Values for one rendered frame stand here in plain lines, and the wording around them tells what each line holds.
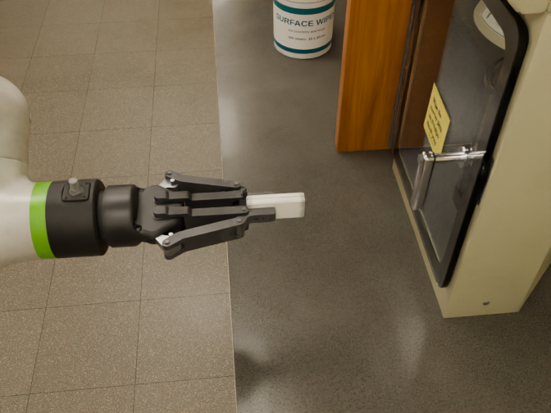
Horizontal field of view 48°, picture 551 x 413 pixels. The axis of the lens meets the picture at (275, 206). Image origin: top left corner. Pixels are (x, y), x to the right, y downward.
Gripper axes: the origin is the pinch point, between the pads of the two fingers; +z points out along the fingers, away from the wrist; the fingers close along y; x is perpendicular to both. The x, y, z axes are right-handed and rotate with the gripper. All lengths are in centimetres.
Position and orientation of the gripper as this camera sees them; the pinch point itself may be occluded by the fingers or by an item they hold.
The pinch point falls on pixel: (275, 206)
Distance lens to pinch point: 75.9
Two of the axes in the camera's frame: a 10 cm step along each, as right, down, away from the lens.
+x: -0.1, 6.9, 7.2
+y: -1.0, -7.2, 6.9
